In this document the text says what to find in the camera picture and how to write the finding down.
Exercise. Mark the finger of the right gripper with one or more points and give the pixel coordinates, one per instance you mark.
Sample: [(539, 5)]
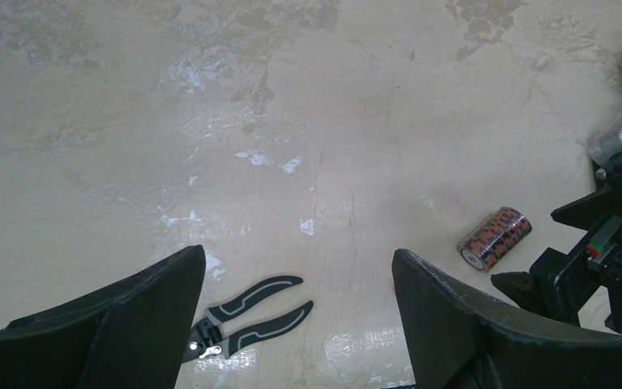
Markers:
[(583, 213), (522, 288)]

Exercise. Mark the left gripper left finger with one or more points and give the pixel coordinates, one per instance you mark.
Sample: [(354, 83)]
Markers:
[(129, 334)]

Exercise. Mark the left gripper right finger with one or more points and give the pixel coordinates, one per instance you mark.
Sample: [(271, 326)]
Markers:
[(460, 337)]

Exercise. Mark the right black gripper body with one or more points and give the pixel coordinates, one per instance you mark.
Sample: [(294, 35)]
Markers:
[(569, 280)]

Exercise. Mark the orange chip stack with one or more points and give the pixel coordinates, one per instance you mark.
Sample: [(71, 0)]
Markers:
[(494, 238)]

